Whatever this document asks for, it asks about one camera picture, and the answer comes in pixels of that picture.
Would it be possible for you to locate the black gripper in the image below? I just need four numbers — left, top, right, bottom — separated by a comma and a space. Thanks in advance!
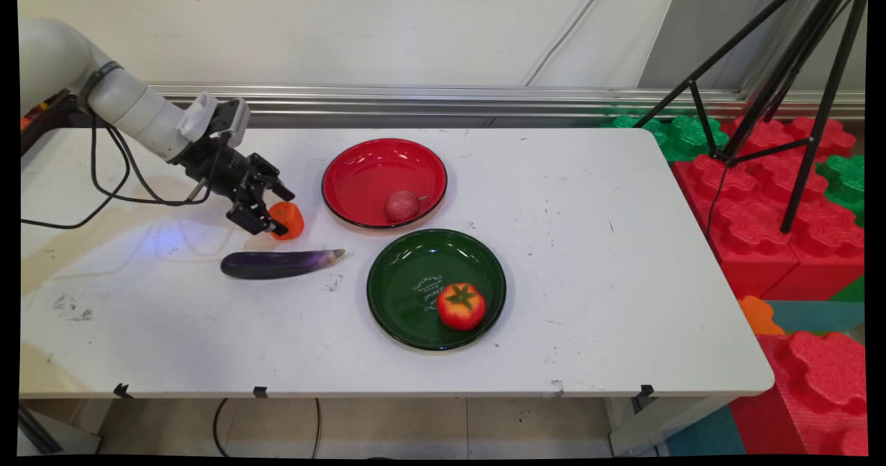
169, 132, 297, 238

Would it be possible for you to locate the orange toy fruit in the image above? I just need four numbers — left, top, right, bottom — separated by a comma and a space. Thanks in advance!
268, 201, 305, 241

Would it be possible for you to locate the purple toy eggplant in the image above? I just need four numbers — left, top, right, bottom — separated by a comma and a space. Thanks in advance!
220, 249, 346, 280

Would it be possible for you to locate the red round plate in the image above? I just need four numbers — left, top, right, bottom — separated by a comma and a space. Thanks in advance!
321, 138, 449, 230

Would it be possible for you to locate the dark red round toy fruit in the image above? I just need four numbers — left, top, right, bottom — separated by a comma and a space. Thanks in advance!
384, 190, 428, 223

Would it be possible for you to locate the dark green round plate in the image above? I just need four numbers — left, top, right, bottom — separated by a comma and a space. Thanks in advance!
365, 228, 507, 352

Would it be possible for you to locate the red toy tomato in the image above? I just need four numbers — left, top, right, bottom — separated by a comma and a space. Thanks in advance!
436, 283, 487, 332

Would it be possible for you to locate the grey table leg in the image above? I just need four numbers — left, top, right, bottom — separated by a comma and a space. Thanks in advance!
608, 397, 736, 457
19, 405, 102, 455

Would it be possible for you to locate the green foam block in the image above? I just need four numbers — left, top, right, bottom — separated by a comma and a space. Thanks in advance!
601, 114, 729, 163
815, 154, 866, 228

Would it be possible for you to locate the red foam block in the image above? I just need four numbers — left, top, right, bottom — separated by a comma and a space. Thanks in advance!
720, 115, 858, 161
729, 330, 869, 457
761, 196, 866, 302
672, 154, 802, 301

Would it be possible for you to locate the orange foam piece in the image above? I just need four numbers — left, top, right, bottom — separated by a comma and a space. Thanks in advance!
736, 295, 787, 337

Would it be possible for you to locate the black tripod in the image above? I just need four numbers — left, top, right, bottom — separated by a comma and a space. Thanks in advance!
633, 0, 869, 235

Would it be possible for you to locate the teal foam mat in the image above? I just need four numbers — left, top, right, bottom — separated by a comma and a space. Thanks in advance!
764, 300, 866, 335

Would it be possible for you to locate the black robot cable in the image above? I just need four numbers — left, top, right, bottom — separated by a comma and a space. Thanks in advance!
20, 109, 230, 231

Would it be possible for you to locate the black floor cable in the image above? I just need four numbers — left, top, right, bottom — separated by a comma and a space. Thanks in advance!
213, 398, 323, 458

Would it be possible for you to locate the aluminium rail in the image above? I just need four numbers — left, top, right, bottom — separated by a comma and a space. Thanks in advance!
149, 84, 866, 129

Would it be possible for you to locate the thin black tripod cable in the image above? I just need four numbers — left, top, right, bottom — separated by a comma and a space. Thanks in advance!
705, 164, 729, 240

